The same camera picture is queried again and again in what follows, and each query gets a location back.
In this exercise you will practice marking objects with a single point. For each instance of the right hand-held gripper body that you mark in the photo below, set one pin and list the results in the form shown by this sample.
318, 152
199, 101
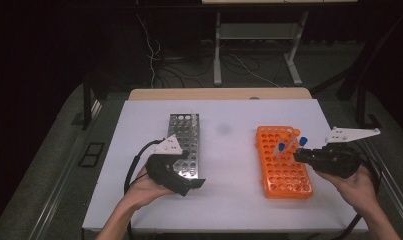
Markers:
339, 160

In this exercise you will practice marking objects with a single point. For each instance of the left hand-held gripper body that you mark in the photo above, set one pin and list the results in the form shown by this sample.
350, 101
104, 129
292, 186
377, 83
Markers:
162, 173

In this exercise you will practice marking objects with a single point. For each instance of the metal test tube rack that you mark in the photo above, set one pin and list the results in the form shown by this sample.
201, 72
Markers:
189, 133

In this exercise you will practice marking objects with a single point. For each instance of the orange test tube rack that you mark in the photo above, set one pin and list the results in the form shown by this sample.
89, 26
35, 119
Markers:
282, 180

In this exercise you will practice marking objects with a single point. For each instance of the person's left hand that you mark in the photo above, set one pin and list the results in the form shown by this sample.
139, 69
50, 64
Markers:
144, 191

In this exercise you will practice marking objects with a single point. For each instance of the person's right hand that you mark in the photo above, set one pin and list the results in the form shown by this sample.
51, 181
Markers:
359, 190

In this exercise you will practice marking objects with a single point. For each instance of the white table board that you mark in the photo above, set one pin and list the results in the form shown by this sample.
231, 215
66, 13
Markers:
229, 200

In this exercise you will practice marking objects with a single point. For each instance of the black metal stand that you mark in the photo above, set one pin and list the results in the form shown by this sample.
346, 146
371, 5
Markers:
361, 103
86, 100

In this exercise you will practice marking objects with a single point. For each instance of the wooden table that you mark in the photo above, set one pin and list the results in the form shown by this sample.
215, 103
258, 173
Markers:
219, 93

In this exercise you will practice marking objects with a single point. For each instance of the grey metal stand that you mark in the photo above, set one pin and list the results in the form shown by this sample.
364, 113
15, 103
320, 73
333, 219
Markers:
255, 31

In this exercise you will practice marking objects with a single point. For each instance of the aluminium floor rail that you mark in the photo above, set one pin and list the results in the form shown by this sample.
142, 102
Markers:
392, 186
60, 173

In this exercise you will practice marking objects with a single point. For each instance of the black floor socket frame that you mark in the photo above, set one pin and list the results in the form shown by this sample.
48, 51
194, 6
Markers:
91, 154

